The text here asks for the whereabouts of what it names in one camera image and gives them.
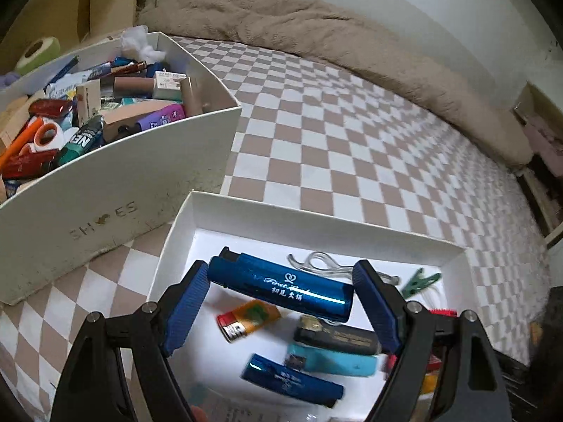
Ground brown tube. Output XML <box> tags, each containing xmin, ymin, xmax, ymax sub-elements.
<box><xmin>113</xmin><ymin>76</ymin><xmax>156</xmax><ymax>93</ymax></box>

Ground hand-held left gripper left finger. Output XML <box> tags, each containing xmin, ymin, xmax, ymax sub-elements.
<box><xmin>50</xmin><ymin>260</ymin><xmax>210</xmax><ymax>422</ymax></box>

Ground wooden bedside shelf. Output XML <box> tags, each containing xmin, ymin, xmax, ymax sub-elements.
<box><xmin>0</xmin><ymin>0</ymin><xmax>177</xmax><ymax>73</ymax></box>

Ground checkered bed sheet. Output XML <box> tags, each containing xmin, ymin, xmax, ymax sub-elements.
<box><xmin>0</xmin><ymin>35</ymin><xmax>550</xmax><ymax>422</ymax></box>

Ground white shoe box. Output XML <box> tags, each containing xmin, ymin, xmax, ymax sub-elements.
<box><xmin>0</xmin><ymin>31</ymin><xmax>242</xmax><ymax>306</ymax></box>

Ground green clothespin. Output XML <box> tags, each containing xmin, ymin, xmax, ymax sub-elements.
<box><xmin>400</xmin><ymin>268</ymin><xmax>442</xmax><ymax>297</ymax></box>

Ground white wall panel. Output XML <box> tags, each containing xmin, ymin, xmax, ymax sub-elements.
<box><xmin>303</xmin><ymin>0</ymin><xmax>529</xmax><ymax>80</ymax></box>

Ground white shallow box lid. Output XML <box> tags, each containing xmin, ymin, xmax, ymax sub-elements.
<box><xmin>147</xmin><ymin>190</ymin><xmax>469</xmax><ymax>422</ymax></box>

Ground clear lighter orange label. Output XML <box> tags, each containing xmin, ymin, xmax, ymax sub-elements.
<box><xmin>217</xmin><ymin>300</ymin><xmax>282</xmax><ymax>344</ymax></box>

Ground pile of pink clothes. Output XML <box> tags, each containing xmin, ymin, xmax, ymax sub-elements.
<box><xmin>523</xmin><ymin>114</ymin><xmax>563</xmax><ymax>168</ymax></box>

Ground clear plastic loop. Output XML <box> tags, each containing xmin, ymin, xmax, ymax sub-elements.
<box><xmin>287</xmin><ymin>251</ymin><xmax>353</xmax><ymax>280</ymax></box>

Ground green round plush toy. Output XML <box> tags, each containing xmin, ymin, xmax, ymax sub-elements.
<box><xmin>13</xmin><ymin>35</ymin><xmax>61</xmax><ymax>75</ymax></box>

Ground blue lighter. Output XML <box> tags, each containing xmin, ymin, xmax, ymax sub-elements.
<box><xmin>241</xmin><ymin>354</ymin><xmax>346</xmax><ymax>409</ymax></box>
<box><xmin>208</xmin><ymin>247</ymin><xmax>355</xmax><ymax>324</ymax></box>

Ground open wooden closet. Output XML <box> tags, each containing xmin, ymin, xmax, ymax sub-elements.
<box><xmin>512</xmin><ymin>81</ymin><xmax>563</xmax><ymax>247</ymax></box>

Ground grey foil sachet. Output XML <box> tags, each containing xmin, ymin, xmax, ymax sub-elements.
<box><xmin>189</xmin><ymin>387</ymin><xmax>317</xmax><ymax>422</ymax></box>

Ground purple packet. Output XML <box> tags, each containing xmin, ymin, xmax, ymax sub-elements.
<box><xmin>134</xmin><ymin>102</ymin><xmax>185</xmax><ymax>132</ymax></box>

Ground teal lighter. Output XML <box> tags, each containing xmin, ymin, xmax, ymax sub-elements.
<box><xmin>286</xmin><ymin>344</ymin><xmax>379</xmax><ymax>378</ymax></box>

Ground beige upright box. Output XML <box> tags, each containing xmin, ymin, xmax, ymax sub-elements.
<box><xmin>76</xmin><ymin>80</ymin><xmax>103</xmax><ymax>127</ymax></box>

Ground orange handled scissors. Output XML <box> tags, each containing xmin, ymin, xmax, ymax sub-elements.
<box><xmin>0</xmin><ymin>116</ymin><xmax>60</xmax><ymax>165</ymax></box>

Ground dark red case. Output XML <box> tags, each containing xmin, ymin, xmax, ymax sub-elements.
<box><xmin>29</xmin><ymin>99</ymin><xmax>73</xmax><ymax>119</ymax></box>

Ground beige quilted duvet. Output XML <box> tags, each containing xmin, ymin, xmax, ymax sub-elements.
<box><xmin>136</xmin><ymin>0</ymin><xmax>533</xmax><ymax>168</ymax></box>

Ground small white box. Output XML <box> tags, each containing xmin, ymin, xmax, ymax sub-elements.
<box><xmin>154</xmin><ymin>70</ymin><xmax>188</xmax><ymax>101</ymax></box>

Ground crumpled white tissue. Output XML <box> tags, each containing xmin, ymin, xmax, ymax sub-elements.
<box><xmin>121</xmin><ymin>26</ymin><xmax>168</xmax><ymax>64</ymax></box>

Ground teal printed can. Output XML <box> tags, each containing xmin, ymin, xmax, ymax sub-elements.
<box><xmin>57</xmin><ymin>115</ymin><xmax>106</xmax><ymax>168</ymax></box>

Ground dark brown gold lighter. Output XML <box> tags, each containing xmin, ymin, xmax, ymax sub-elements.
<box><xmin>294</xmin><ymin>315</ymin><xmax>382</xmax><ymax>356</ymax></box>

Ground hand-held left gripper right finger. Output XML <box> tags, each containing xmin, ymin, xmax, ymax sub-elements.
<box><xmin>352</xmin><ymin>259</ymin><xmax>513</xmax><ymax>422</ymax></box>

